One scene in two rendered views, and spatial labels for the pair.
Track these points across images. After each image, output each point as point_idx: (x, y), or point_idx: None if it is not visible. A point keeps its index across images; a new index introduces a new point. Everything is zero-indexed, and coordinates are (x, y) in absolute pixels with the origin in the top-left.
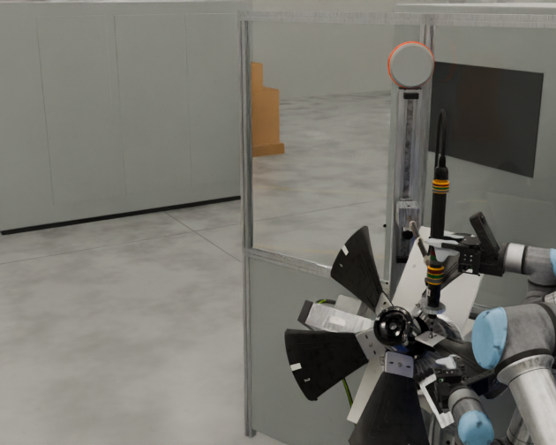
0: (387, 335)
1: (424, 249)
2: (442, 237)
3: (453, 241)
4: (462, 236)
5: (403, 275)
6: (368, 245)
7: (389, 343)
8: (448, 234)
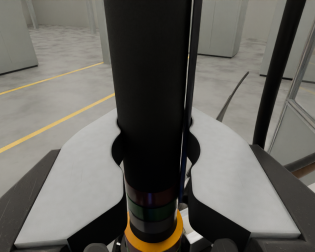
0: (122, 237)
1: (303, 157)
2: (138, 132)
3: (96, 193)
4: (299, 221)
5: None
6: (227, 100)
7: (112, 249)
8: (236, 140)
